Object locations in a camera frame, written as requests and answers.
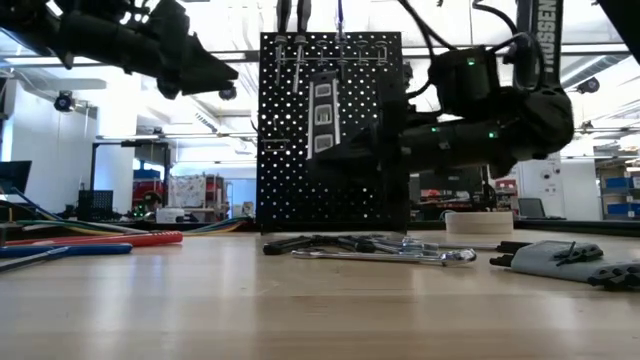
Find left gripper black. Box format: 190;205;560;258
134;0;239;100

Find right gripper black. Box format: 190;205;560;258
342;64;436;174

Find black wire stripper pliers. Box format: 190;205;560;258
261;233;381;257

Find blue clear-handled screwdriver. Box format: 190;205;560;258
333;0;350;84

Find black metal pegboard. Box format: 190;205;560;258
255;31;411;234

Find double-prong metal pegboard hook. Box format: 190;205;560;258
249;119;290;153

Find black computer monitor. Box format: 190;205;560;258
409;167;489;194

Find white patterned panel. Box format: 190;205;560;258
167;174;207;209

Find red storage cabinet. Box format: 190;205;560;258
132;180;165;205

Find white masking tape roll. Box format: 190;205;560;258
444;211;515;235

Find person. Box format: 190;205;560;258
142;192;164;216

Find white box device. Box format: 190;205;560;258
155;208;186;224

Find black mesh crate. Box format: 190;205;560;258
77;189;114;222

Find grey laptop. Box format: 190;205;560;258
517;197;547;220

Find hex key set grey holder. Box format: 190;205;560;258
488;239;640;293

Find dark flat screen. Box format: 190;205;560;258
0;160;32;195

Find shelf with blue bins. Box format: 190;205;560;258
594;158;640;221

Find metal ring screwdriver rack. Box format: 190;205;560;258
272;35;390;69

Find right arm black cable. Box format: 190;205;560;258
397;0;539;101

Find red T-handle hex key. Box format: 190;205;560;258
3;230;185;248

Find multicoloured wire bundle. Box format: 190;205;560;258
14;199;254;237

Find blue T-handle hex key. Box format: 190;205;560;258
0;242;135;274

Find black aluminium table frame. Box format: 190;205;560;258
92;218;640;237

